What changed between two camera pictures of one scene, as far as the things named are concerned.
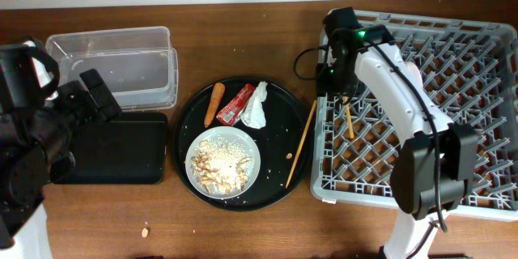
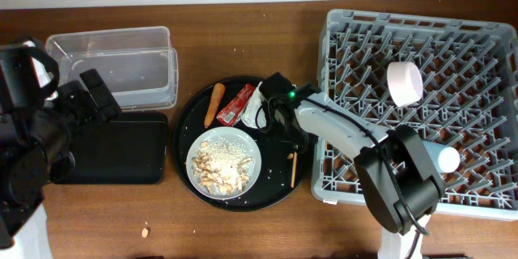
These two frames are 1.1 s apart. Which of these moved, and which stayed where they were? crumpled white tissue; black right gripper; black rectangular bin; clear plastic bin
Moved: black right gripper
Stayed: crumpled white tissue; clear plastic bin; black rectangular bin
